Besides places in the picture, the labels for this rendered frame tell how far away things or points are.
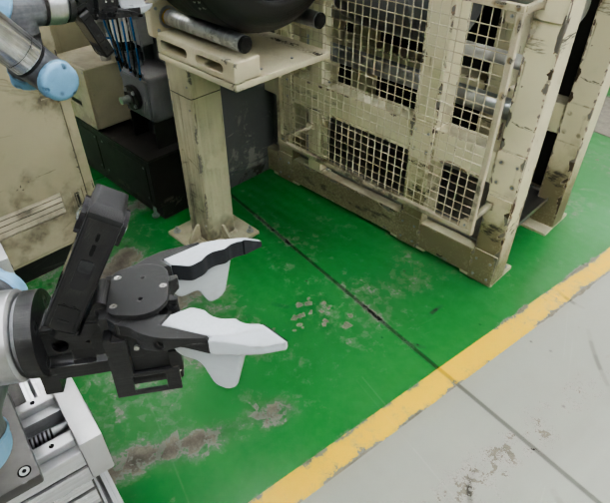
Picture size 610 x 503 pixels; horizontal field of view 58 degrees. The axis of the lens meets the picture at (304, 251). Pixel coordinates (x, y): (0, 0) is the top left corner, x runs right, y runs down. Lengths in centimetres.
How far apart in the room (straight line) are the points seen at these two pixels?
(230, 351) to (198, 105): 158
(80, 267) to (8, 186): 165
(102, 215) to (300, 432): 130
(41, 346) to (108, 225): 13
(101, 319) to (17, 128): 159
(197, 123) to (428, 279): 101
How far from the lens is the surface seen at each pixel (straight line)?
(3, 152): 201
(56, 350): 49
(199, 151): 200
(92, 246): 41
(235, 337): 40
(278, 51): 175
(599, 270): 237
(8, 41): 116
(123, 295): 45
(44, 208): 214
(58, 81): 118
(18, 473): 83
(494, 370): 186
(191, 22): 165
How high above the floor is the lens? 137
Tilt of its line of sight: 39 degrees down
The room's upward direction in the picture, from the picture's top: straight up
